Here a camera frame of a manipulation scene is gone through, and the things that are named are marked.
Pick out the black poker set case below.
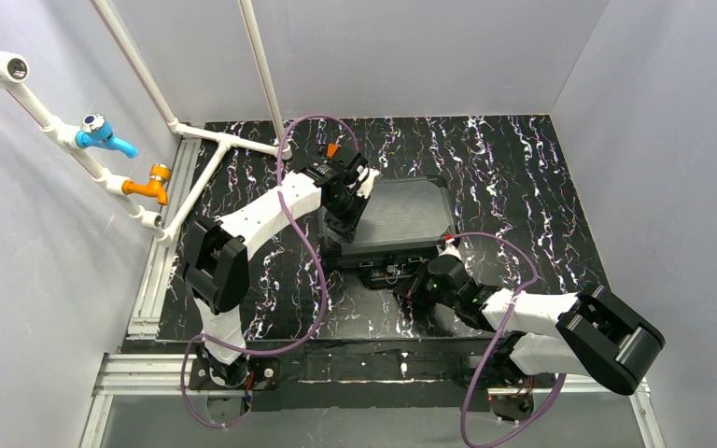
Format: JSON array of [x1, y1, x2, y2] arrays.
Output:
[[318, 175, 459, 289]]

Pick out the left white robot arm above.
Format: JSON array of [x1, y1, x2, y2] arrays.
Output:
[[177, 146, 380, 388]]

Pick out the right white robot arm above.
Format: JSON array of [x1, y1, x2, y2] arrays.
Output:
[[393, 254, 666, 396]]

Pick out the orange tap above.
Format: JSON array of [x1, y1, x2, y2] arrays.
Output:
[[121, 164, 172, 205]]

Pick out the blue tap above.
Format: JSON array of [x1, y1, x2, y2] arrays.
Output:
[[75, 113, 138, 159]]

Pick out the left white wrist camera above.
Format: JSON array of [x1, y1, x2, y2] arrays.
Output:
[[357, 168, 381, 199]]

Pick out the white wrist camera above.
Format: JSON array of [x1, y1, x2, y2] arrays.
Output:
[[357, 168, 381, 199], [437, 239, 462, 261]]

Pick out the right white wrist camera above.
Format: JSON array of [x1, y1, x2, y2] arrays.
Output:
[[437, 239, 462, 261]]

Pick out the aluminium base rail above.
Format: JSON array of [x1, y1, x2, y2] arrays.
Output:
[[81, 354, 666, 447]]

